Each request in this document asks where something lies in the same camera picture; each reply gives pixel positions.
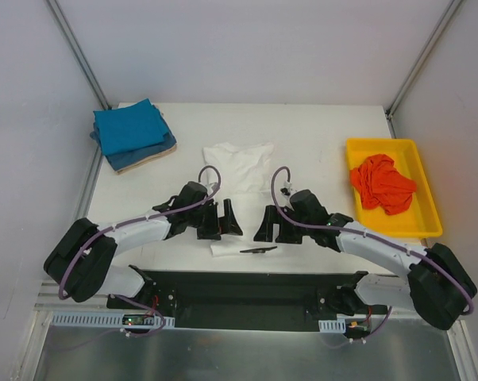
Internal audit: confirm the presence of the aluminium frame post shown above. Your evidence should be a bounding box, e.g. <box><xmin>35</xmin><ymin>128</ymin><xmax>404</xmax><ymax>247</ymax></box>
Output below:
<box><xmin>44</xmin><ymin>0</ymin><xmax>112</xmax><ymax>110</ymax></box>
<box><xmin>385</xmin><ymin>0</ymin><xmax>465</xmax><ymax>121</ymax></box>

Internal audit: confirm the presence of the orange t shirt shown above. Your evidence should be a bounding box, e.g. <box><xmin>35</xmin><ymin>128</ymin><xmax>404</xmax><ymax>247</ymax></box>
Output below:
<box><xmin>349</xmin><ymin>154</ymin><xmax>417</xmax><ymax>216</ymax></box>

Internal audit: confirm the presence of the blue folded t shirt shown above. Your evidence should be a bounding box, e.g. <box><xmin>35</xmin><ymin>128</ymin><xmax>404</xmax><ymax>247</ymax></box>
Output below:
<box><xmin>91</xmin><ymin>120</ymin><xmax>177</xmax><ymax>171</ymax></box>

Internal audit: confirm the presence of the left aluminium frame post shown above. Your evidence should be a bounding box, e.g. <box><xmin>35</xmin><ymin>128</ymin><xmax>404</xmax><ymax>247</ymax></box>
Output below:
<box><xmin>44</xmin><ymin>0</ymin><xmax>112</xmax><ymax>110</ymax></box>

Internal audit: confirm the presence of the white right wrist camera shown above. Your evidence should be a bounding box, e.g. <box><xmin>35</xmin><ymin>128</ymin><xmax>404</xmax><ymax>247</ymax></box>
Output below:
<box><xmin>280</xmin><ymin>181</ymin><xmax>295</xmax><ymax>197</ymax></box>

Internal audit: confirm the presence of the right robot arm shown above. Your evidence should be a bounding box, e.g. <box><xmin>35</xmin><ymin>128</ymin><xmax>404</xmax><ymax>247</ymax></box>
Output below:
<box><xmin>254</xmin><ymin>190</ymin><xmax>477</xmax><ymax>330</ymax></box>

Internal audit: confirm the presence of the white t shirt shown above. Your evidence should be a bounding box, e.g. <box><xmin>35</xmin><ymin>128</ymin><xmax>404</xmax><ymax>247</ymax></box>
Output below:
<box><xmin>202</xmin><ymin>143</ymin><xmax>275</xmax><ymax>258</ymax></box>

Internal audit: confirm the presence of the white slotted cable duct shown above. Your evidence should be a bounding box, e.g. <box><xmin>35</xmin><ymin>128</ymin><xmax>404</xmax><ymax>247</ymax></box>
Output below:
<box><xmin>52</xmin><ymin>312</ymin><xmax>175</xmax><ymax>329</ymax></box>

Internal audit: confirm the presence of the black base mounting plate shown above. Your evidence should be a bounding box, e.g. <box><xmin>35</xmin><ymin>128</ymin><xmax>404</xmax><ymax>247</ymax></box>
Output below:
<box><xmin>106</xmin><ymin>267</ymin><xmax>389</xmax><ymax>330</ymax></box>

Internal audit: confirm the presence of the yellow plastic tray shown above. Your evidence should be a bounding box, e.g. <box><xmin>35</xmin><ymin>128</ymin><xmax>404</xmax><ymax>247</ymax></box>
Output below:
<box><xmin>345</xmin><ymin>138</ymin><xmax>442</xmax><ymax>239</ymax></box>

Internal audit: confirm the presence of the beige folded t shirt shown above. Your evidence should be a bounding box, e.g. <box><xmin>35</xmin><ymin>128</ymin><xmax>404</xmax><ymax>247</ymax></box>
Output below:
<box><xmin>115</xmin><ymin>144</ymin><xmax>178</xmax><ymax>175</ymax></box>

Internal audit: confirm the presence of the right aluminium frame post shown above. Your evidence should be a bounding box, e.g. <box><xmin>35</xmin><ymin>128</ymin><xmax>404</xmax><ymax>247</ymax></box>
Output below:
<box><xmin>385</xmin><ymin>0</ymin><xmax>465</xmax><ymax>121</ymax></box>

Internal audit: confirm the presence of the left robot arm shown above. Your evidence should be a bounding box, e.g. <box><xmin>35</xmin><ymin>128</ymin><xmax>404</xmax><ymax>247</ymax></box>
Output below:
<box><xmin>44</xmin><ymin>182</ymin><xmax>243</xmax><ymax>309</ymax></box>

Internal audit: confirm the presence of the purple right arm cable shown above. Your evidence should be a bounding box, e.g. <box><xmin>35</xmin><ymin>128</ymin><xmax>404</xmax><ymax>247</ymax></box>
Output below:
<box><xmin>271</xmin><ymin>166</ymin><xmax>476</xmax><ymax>315</ymax></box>

